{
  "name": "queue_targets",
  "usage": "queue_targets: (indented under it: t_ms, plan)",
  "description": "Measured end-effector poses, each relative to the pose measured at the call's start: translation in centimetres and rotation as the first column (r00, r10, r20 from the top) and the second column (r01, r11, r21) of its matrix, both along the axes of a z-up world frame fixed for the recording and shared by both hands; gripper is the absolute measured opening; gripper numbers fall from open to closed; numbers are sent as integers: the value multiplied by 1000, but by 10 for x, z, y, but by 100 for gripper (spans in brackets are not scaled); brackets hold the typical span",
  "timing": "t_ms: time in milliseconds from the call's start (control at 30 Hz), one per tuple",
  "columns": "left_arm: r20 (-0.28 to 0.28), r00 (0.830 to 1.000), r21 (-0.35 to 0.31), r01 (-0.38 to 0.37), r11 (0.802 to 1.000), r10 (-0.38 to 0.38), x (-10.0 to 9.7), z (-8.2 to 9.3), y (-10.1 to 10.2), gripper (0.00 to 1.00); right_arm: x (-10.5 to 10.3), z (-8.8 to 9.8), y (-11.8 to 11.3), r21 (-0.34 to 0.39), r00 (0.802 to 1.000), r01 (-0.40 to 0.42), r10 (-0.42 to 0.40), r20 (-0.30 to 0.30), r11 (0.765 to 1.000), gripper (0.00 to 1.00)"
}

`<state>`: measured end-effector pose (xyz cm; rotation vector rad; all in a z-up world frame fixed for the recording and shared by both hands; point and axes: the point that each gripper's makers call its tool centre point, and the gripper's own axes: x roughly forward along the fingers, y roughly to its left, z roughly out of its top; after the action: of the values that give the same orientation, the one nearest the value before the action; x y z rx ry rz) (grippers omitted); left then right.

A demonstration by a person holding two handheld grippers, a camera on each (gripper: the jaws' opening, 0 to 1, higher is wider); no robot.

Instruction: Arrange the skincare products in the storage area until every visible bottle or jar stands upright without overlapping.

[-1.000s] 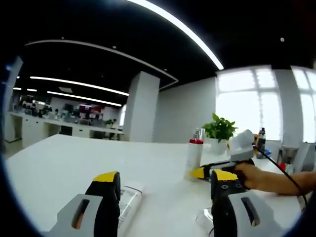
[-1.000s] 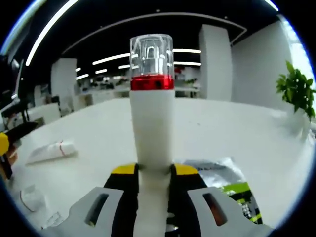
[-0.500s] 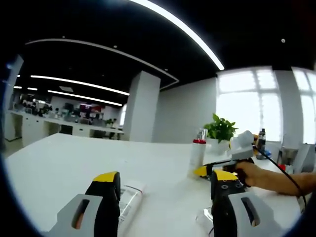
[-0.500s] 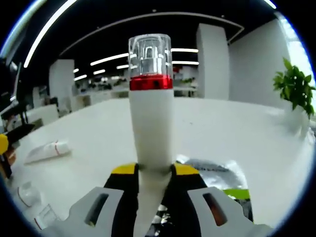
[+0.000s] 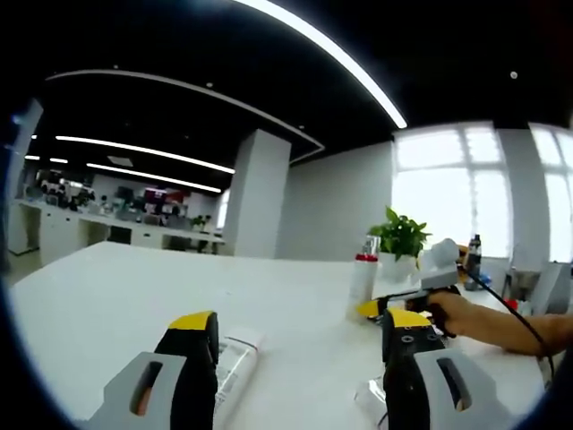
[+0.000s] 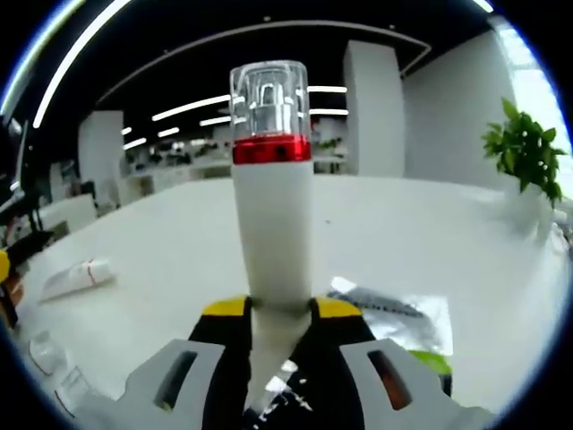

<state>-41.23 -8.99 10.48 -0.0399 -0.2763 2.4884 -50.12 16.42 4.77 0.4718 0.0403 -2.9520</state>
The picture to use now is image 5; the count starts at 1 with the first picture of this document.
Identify person's right hand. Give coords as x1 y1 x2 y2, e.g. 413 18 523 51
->
429 293 478 337

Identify clear plastic packet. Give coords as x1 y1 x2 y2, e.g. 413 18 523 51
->
355 378 389 416

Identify long white ceiling light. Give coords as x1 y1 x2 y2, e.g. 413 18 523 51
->
231 0 408 130

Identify white office counter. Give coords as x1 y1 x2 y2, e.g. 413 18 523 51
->
8 199 226 266

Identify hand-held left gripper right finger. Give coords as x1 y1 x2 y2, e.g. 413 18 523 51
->
380 306 497 430

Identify white red-collared skincare bottle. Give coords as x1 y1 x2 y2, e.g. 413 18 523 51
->
348 236 382 320

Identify white skincare tube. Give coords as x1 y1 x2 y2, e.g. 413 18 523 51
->
217 326 266 407

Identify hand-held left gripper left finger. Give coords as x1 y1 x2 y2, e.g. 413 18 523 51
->
87 309 220 430

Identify dark bottle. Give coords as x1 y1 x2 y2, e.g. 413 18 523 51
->
467 233 484 280

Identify green potted plant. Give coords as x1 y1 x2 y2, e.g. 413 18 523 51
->
367 205 433 284

